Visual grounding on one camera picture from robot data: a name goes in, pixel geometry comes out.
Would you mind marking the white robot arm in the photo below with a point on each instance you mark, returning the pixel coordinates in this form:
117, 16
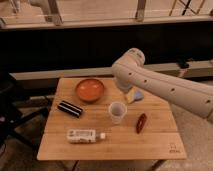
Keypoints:
194, 97

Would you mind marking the black rectangular box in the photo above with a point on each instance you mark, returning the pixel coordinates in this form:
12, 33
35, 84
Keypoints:
70, 109

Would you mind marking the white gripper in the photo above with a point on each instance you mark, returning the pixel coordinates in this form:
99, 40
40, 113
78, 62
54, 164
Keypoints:
126, 88

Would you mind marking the black office chair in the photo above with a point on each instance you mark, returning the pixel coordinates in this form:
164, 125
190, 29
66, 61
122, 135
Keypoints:
10, 116

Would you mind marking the white plastic bottle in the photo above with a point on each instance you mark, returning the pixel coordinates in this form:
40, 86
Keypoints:
84, 136

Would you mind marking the orange ceramic bowl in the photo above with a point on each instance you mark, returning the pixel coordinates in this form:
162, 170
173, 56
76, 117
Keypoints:
89, 90

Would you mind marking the clear plastic cup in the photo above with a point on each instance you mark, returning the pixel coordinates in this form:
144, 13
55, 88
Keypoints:
117, 111

